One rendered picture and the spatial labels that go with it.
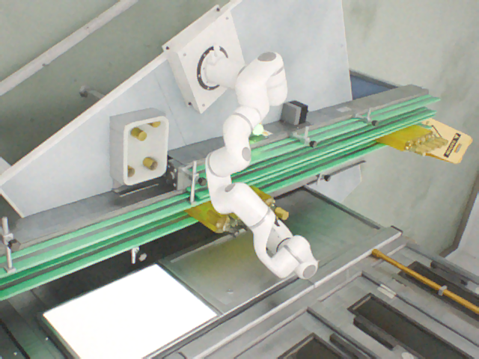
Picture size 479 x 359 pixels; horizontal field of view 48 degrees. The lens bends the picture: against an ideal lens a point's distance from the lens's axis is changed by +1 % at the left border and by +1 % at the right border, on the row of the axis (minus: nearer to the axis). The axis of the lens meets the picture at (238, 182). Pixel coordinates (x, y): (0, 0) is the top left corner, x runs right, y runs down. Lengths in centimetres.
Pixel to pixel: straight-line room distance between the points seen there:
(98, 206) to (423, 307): 114
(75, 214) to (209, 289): 49
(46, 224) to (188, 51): 71
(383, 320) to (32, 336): 109
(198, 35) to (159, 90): 23
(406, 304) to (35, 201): 127
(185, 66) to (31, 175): 60
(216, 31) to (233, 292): 87
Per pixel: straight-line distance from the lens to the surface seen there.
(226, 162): 155
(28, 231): 173
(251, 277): 186
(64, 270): 171
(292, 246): 165
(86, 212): 180
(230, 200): 154
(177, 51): 179
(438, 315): 197
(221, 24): 191
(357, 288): 199
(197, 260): 190
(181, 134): 203
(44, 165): 176
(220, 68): 184
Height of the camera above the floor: 217
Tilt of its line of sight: 37 degrees down
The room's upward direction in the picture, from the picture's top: 120 degrees clockwise
